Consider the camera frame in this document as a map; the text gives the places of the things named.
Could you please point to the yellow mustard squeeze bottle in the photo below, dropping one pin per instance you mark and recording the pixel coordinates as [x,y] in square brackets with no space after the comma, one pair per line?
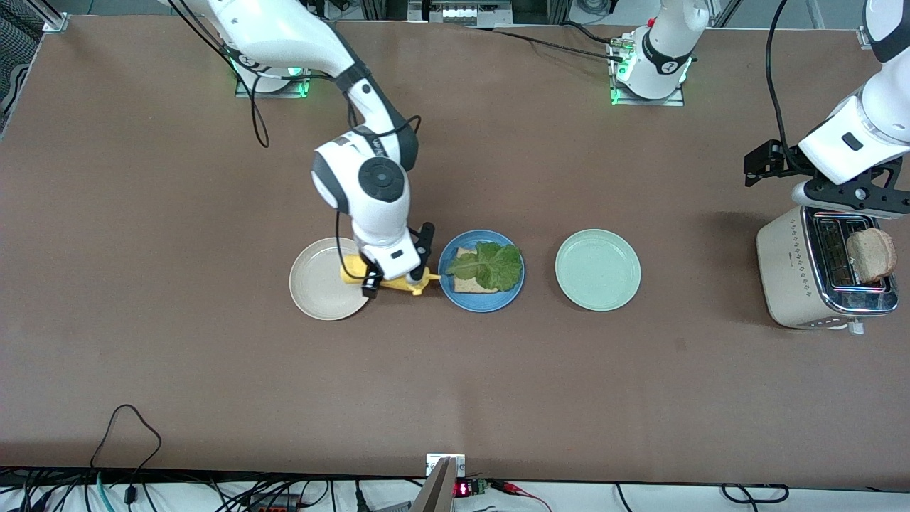
[402,286]

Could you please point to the square toasted bread slice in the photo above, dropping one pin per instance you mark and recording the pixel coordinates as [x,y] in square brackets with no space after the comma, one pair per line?
[466,286]

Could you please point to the green lettuce leaf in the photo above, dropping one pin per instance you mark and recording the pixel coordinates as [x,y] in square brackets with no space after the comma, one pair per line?
[490,267]

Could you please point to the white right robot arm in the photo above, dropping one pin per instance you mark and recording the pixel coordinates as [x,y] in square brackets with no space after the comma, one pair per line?
[377,206]

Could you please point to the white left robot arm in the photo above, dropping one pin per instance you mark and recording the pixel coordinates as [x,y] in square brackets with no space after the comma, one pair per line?
[846,146]

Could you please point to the beige plate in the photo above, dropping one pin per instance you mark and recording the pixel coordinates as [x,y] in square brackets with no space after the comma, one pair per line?
[316,284]

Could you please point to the blue plate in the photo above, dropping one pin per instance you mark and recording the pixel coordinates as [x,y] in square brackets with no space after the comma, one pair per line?
[481,302]

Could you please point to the pale green plate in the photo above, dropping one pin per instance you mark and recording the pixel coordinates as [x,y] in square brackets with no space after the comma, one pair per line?
[597,270]

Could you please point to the cream chrome toaster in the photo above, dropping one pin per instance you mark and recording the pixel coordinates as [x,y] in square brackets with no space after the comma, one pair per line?
[782,270]

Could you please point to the round brown bread slice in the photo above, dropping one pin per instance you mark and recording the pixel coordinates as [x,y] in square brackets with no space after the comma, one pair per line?
[873,256]

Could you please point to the red display circuit board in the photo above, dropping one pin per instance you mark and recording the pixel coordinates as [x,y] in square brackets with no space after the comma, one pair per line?
[463,488]

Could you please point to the grey metal equipment box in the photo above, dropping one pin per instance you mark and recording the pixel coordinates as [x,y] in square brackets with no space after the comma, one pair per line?
[458,14]

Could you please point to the orange power strip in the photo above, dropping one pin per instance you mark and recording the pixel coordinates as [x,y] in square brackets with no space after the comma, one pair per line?
[274,506]

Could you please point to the black white checked fabric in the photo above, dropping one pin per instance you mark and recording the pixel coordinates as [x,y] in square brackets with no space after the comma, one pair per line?
[18,57]

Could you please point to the aluminium arm base plate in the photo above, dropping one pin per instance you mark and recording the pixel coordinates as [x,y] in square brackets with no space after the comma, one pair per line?
[647,102]
[284,93]

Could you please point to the aluminium table corner bracket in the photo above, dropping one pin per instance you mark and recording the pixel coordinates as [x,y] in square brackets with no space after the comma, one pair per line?
[866,37]
[57,21]

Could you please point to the white mount bracket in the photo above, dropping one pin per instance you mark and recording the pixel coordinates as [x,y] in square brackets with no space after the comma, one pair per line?
[430,464]

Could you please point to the grey camera mount pole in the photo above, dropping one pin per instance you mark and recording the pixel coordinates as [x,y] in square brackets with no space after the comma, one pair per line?
[441,491]

